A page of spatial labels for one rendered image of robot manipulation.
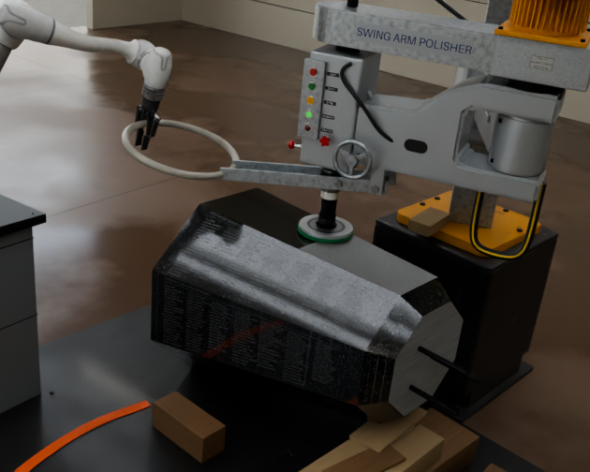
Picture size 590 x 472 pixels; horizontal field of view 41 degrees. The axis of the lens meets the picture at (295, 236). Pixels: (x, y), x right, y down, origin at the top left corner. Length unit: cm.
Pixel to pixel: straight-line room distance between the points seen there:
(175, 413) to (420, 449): 95
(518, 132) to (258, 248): 105
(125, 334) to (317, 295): 133
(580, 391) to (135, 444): 208
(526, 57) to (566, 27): 14
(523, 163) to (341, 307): 79
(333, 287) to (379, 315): 21
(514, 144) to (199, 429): 156
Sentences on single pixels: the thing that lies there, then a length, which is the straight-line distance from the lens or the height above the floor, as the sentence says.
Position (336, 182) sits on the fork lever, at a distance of 295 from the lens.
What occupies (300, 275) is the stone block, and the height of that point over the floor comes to 76.
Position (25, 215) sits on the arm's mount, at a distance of 313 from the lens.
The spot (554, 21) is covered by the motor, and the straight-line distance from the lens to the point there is 263.
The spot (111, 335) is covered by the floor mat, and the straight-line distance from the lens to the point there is 389.
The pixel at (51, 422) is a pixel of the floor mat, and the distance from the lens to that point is 338.
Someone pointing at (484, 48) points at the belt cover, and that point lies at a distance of 266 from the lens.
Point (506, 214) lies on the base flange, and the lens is 370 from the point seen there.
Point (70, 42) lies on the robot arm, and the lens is 316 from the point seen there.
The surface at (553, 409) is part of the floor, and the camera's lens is 385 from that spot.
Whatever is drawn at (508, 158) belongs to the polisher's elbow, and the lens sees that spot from 274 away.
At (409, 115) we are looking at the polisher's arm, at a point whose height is 138.
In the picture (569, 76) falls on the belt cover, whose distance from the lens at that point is 262.
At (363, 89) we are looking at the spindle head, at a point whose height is 143.
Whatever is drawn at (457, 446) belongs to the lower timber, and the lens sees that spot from 323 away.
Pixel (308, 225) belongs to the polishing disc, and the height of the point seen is 85.
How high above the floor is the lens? 210
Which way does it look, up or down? 25 degrees down
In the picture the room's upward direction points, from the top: 6 degrees clockwise
